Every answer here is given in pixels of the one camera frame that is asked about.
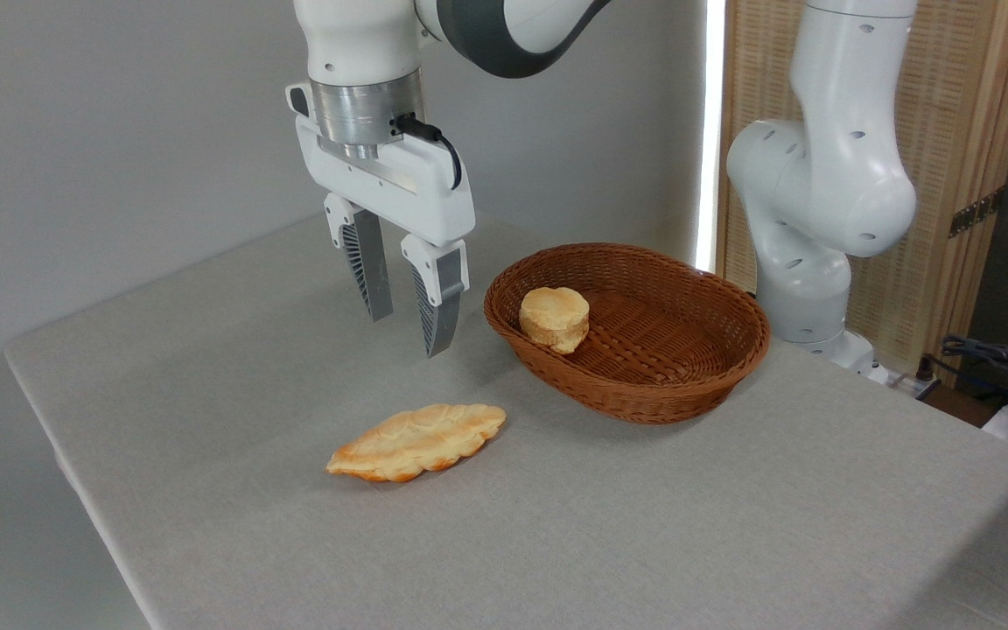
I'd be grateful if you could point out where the round thick bread piece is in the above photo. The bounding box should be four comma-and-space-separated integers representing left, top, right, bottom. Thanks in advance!
519, 286, 591, 355

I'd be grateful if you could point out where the bamboo folding screen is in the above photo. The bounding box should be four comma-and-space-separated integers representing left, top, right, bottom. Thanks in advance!
717, 0, 1008, 386

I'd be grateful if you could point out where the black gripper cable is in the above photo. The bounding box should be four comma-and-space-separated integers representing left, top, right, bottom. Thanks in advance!
392, 115, 464, 191

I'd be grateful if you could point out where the black cable bundle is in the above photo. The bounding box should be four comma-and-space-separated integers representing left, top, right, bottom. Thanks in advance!
920, 335, 1008, 412

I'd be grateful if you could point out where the grey tablecloth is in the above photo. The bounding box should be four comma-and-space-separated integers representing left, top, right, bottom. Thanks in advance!
3, 213, 1008, 630

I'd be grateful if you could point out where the dark metal screen hinge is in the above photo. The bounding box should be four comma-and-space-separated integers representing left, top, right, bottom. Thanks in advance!
948, 186, 1006, 239

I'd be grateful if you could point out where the white power strip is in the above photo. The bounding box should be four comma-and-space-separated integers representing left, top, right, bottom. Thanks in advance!
871, 363, 942, 402

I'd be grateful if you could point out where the brown wicker oval basket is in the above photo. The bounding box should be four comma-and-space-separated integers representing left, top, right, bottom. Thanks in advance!
483, 242, 772, 426

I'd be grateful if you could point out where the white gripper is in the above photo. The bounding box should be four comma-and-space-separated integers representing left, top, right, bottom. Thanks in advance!
286, 82, 477, 359

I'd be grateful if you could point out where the leaf-shaped golden bread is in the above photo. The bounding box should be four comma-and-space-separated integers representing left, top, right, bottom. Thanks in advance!
325, 402, 508, 484

